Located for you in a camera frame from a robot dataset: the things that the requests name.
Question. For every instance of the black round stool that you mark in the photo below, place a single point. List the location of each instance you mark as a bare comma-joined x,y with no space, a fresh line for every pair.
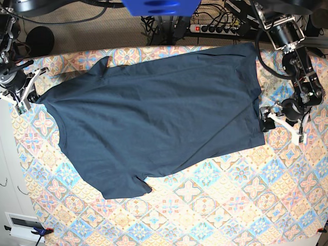
40,41

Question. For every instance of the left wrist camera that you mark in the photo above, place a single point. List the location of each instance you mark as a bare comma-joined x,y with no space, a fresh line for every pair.
301,139

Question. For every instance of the white power strip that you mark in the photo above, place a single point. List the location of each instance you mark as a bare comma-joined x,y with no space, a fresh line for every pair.
213,29

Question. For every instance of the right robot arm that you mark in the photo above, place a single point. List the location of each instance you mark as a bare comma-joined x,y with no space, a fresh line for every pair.
10,30

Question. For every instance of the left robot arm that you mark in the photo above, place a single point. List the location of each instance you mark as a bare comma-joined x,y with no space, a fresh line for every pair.
277,20

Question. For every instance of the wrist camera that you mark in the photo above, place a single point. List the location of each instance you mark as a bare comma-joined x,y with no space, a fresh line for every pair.
22,107
301,139

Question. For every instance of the orange clamp lower right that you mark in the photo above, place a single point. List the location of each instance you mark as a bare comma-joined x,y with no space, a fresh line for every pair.
322,230

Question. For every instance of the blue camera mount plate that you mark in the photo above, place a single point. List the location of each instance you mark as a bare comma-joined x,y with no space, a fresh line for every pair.
161,7

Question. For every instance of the blue clamp lower left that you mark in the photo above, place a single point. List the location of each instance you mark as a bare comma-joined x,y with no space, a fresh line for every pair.
38,232

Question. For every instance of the patterned tablecloth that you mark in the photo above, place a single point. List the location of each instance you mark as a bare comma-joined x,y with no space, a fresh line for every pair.
276,193

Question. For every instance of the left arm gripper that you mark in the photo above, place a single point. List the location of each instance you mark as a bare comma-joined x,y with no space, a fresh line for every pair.
288,114

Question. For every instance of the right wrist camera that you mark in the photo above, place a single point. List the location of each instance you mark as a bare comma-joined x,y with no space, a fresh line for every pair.
22,107

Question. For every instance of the white floor vent box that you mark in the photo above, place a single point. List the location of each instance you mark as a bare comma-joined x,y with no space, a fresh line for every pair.
22,226

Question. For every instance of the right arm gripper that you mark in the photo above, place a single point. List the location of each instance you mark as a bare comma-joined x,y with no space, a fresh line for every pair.
18,86

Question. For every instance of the dark blue t-shirt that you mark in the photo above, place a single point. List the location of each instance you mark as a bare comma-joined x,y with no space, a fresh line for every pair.
121,125

